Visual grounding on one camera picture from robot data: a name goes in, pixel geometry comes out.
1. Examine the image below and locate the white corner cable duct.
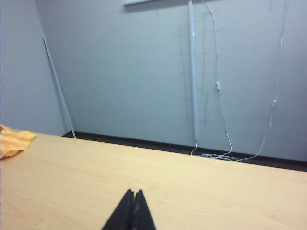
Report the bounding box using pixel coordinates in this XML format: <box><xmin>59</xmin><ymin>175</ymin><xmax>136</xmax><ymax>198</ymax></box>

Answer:
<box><xmin>43</xmin><ymin>37</ymin><xmax>77</xmax><ymax>139</ymax></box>

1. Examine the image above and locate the yellow cloth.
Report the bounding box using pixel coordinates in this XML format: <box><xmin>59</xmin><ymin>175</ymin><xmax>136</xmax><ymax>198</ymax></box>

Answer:
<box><xmin>0</xmin><ymin>124</ymin><xmax>37</xmax><ymax>160</ymax></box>

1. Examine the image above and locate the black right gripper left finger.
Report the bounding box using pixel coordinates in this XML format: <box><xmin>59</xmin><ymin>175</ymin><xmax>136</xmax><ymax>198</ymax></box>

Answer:
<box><xmin>101</xmin><ymin>188</ymin><xmax>135</xmax><ymax>230</ymax></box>

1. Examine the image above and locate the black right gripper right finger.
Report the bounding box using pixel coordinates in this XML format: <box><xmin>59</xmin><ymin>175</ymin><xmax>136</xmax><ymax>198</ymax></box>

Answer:
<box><xmin>130</xmin><ymin>189</ymin><xmax>157</xmax><ymax>230</ymax></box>

